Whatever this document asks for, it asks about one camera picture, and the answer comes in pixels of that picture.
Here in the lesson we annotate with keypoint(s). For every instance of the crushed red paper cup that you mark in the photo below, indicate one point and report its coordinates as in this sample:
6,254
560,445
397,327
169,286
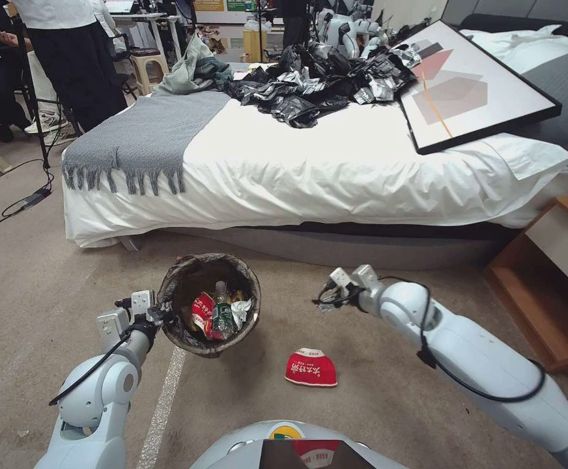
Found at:
311,369

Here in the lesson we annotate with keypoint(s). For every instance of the wooden nightstand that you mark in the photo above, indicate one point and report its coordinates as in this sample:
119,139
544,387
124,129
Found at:
552,303

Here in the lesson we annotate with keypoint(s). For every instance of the black tripod stand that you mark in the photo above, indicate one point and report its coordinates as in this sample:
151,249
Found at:
34,97

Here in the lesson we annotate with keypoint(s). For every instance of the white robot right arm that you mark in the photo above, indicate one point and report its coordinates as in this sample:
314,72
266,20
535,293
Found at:
484,361

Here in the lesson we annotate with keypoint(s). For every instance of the person in background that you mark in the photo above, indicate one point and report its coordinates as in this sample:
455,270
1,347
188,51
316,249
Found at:
296,22

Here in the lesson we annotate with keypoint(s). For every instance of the white pillow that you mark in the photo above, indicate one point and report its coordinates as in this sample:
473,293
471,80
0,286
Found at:
518,46

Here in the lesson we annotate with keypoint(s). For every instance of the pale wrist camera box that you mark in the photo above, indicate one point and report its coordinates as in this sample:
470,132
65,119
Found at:
340,278
143,303

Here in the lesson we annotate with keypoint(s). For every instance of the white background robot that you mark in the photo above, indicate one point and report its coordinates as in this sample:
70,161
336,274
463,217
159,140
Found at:
342,31

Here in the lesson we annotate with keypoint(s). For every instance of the dark padded headboard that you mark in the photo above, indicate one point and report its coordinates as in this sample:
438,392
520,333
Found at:
508,22

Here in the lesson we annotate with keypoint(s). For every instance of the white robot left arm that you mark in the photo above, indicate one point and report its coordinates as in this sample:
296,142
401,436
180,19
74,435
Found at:
98,381

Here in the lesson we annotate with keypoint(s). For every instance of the pile of black garbage bags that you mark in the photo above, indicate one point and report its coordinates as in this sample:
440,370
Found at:
303,93

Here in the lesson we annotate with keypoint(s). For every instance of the white floor tape strip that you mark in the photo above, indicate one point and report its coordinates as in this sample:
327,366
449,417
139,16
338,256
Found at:
164,405

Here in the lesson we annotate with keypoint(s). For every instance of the black power adapter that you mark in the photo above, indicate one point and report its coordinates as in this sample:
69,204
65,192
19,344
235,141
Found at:
35,199

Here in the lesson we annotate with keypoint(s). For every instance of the white robot front shell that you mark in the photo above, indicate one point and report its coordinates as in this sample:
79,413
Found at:
235,449

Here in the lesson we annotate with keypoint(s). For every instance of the grey fringed throw blanket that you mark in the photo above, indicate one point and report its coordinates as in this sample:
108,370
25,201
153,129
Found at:
142,132

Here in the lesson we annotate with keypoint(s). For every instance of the bed with white sheet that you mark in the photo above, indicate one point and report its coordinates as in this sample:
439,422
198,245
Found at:
313,166

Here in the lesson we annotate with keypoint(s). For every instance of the round trash bin black liner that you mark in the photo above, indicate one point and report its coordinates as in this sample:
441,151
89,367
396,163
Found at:
191,278

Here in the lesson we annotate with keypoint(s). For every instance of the grey-green crumpled clothes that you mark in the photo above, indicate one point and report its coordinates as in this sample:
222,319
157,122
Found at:
191,73

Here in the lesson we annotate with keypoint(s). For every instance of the standing person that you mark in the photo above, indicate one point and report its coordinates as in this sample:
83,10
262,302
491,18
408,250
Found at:
69,58

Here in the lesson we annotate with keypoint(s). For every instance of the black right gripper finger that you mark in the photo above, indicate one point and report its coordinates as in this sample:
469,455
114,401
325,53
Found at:
325,307
328,293

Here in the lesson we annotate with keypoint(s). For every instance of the green plastic bottle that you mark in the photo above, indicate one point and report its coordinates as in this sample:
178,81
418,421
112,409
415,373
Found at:
221,315

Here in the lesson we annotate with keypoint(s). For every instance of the black framed abstract picture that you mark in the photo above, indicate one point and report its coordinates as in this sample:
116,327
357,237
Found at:
460,93

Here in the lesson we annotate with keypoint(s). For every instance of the red snack wrapper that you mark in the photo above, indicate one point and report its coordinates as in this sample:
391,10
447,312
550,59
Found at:
202,308

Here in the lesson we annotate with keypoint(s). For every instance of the white crumpled tissue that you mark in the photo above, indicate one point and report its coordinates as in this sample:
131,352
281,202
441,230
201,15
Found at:
241,310

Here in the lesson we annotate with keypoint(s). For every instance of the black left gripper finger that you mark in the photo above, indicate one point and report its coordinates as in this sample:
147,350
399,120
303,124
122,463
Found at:
166,309

